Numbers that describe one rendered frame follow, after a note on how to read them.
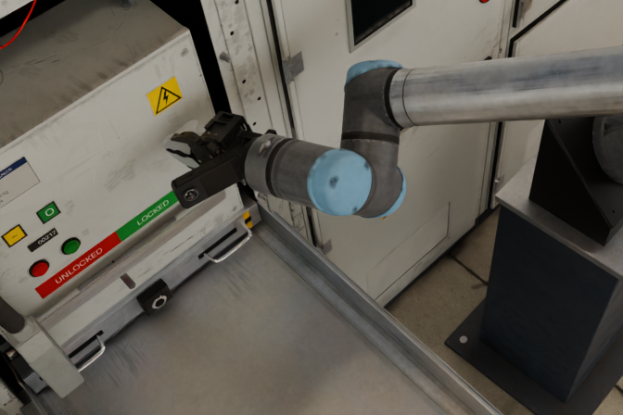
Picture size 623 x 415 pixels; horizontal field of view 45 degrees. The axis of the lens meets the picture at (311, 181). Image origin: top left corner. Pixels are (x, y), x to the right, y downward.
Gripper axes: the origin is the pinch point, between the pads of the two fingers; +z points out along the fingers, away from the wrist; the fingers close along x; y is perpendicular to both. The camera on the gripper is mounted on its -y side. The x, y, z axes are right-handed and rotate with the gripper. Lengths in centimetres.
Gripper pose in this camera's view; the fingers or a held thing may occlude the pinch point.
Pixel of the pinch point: (165, 146)
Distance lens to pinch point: 126.4
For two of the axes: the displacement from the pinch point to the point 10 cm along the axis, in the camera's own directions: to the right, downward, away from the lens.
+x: -3.2, -6.8, -6.6
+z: -7.8, -2.1, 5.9
